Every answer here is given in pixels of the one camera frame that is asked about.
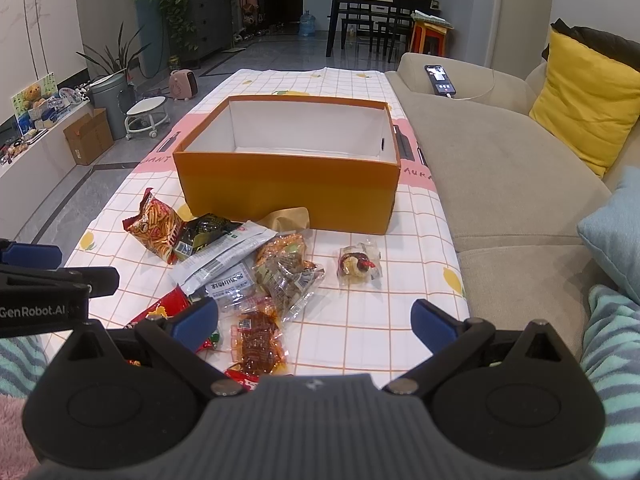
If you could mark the dark green snack packet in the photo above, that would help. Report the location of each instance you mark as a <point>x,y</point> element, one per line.
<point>200,232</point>

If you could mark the orange stool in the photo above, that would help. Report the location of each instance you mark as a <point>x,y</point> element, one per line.
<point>429,34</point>

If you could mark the white long snack packet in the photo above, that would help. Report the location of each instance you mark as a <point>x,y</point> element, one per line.
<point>219,256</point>

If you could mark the dark drawer cabinet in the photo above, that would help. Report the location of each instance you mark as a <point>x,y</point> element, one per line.
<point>212,21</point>

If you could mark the water jug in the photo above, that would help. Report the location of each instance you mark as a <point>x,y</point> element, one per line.
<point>307,25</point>

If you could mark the small clear wrapped pastry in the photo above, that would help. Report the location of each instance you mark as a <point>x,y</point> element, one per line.
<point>359,264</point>

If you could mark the striped teal blanket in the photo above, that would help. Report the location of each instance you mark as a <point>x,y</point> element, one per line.
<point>610,360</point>

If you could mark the pink small heater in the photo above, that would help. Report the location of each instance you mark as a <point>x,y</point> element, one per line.
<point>182,85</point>

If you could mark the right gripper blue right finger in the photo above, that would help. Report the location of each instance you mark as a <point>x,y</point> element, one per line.
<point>453,343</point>

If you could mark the orange cardboard box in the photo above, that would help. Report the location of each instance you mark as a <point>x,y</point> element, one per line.
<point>254,155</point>

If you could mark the grey planter with plant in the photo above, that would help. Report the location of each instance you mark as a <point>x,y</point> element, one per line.
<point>113,90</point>

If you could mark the orange striped chip bag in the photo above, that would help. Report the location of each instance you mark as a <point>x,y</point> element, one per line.
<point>156,226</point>

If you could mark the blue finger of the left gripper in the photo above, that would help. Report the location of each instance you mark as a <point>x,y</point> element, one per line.
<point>32,256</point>

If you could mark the white round rolling stool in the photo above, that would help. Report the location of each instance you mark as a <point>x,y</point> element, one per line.
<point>146,116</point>

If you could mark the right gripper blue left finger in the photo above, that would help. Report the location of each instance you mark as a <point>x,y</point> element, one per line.
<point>172,344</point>

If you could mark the red-brown meat snack packet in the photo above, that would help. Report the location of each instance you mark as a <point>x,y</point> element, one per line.
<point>256,341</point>

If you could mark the checkered lemon tablecloth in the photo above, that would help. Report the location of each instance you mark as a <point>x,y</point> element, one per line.
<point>345,329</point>

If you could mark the yellow cushion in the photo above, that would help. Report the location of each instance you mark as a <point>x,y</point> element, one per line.
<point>589,101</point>

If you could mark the dark dining table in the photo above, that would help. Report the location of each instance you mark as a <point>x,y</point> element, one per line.
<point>383,22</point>

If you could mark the light blue cushion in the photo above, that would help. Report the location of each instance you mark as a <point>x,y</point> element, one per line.
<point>612,234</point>

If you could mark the clear white-label snack packet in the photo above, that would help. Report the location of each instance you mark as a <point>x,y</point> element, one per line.
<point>232,288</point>

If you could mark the beige sofa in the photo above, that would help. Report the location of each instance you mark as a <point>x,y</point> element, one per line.
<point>512,194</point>

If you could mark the brown cardboard box on floor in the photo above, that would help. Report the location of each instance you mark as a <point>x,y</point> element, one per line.
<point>89,137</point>

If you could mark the clear bag brown snacks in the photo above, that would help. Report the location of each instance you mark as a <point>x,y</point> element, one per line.
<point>283,271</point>

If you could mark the pink fluffy fabric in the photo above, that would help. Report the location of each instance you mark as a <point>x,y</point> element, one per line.
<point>17,457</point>

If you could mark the smartphone on sofa arm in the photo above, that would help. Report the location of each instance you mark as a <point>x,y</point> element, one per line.
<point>440,81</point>

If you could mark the red crispy noodle bag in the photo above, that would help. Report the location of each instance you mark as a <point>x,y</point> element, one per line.
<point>165,309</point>

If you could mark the gold paper scrap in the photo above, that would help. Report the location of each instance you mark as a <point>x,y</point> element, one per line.
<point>286,220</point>

